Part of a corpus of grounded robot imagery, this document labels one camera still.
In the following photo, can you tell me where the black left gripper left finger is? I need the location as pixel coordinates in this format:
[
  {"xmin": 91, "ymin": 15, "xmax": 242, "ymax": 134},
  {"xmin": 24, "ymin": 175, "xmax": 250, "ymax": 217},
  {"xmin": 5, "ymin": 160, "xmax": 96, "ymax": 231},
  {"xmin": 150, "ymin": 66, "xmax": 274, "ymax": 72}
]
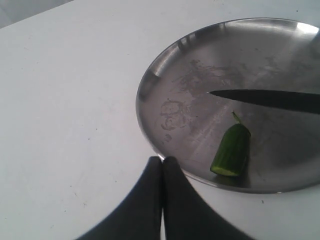
[{"xmin": 79, "ymin": 156, "xmax": 163, "ymax": 240}]

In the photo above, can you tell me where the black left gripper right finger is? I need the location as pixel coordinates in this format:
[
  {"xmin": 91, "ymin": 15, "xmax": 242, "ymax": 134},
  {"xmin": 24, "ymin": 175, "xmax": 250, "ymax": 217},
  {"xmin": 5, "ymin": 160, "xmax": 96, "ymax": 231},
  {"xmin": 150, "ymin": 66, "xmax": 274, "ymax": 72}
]
[{"xmin": 162, "ymin": 156, "xmax": 252, "ymax": 240}]

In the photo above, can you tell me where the green cucumber piece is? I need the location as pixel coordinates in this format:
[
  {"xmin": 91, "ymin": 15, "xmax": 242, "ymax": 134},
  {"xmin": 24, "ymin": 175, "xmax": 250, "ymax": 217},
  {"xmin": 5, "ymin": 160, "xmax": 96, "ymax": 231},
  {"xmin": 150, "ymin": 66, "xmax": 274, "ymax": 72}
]
[{"xmin": 210, "ymin": 111, "xmax": 251, "ymax": 177}]

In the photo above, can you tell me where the black kitchen knife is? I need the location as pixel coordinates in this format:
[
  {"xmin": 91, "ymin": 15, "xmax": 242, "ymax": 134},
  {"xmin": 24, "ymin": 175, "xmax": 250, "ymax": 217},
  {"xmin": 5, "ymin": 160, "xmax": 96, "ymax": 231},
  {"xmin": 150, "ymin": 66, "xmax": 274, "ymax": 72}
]
[{"xmin": 209, "ymin": 89, "xmax": 320, "ymax": 114}]

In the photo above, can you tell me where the round stainless steel plate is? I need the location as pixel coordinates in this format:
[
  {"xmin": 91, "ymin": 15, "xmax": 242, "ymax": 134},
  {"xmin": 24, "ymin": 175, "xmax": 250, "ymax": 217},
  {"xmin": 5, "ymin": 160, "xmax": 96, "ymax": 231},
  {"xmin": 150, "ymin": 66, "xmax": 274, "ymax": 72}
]
[{"xmin": 136, "ymin": 18, "xmax": 320, "ymax": 194}]

